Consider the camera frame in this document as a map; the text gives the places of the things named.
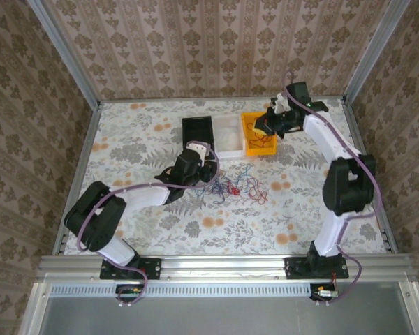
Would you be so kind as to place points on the aluminium frame post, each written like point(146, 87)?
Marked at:
point(373, 52)
point(66, 56)

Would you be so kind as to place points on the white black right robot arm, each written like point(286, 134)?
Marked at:
point(349, 188)

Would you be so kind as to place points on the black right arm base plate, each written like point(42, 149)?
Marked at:
point(295, 268)

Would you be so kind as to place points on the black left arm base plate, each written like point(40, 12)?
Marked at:
point(153, 268)

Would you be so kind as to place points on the aluminium table side rail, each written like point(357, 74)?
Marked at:
point(353, 122)
point(79, 174)

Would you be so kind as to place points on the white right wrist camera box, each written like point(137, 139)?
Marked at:
point(281, 103)

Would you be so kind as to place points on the small black electronics box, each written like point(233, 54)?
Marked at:
point(324, 293)
point(129, 292)

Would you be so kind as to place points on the black plastic bin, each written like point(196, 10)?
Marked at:
point(197, 130)

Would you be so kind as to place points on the white translucent plastic bin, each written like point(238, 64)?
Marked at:
point(228, 137)

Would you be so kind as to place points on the aluminium lower frame rail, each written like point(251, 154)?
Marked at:
point(35, 314)
point(412, 310)

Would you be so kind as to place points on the yellow plastic bin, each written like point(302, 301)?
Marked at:
point(265, 148)

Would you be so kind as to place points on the grey metal panel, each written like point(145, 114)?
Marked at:
point(230, 317)

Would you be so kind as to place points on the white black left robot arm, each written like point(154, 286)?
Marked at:
point(90, 216)

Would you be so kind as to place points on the aluminium table end rail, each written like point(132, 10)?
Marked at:
point(195, 100)

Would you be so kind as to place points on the wide aluminium mounting rail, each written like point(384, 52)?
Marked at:
point(223, 267)

